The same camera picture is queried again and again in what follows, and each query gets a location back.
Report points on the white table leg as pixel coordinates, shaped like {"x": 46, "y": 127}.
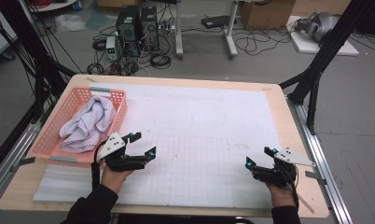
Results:
{"x": 178, "y": 31}
{"x": 229, "y": 31}

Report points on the white floor board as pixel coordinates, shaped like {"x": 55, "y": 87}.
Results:
{"x": 307, "y": 46}

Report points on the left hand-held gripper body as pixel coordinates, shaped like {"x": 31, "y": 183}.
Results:
{"x": 120, "y": 161}

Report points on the grey metal bracket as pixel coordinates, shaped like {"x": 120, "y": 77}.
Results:
{"x": 313, "y": 175}
{"x": 27, "y": 161}

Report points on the lilac printed towel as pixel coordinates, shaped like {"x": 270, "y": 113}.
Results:
{"x": 86, "y": 124}

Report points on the black flat device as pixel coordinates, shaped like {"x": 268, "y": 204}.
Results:
{"x": 215, "y": 21}

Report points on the white power supply unit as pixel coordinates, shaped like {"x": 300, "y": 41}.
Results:
{"x": 111, "y": 46}

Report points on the black computer tower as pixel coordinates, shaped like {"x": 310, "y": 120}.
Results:
{"x": 128, "y": 28}
{"x": 150, "y": 28}

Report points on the aluminium rail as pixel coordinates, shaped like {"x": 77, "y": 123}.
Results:
{"x": 14, "y": 152}
{"x": 319, "y": 161}

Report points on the person's right hand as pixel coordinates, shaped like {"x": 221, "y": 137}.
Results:
{"x": 280, "y": 196}

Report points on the cardboard box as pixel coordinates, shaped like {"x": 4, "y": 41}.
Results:
{"x": 266, "y": 15}
{"x": 319, "y": 6}

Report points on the black frame stand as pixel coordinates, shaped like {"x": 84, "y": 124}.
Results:
{"x": 333, "y": 40}
{"x": 42, "y": 68}

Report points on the person's left hand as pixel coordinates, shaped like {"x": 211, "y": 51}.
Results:
{"x": 114, "y": 180}

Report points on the clear plastic bag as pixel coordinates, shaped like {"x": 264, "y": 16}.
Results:
{"x": 69, "y": 23}

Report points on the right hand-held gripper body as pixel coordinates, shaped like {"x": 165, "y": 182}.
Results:
{"x": 275, "y": 174}

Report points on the pink plastic basket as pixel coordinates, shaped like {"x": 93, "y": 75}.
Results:
{"x": 52, "y": 137}

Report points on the grey headset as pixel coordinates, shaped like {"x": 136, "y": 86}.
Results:
{"x": 322, "y": 25}

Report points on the white grid mat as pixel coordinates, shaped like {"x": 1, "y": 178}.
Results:
{"x": 191, "y": 124}

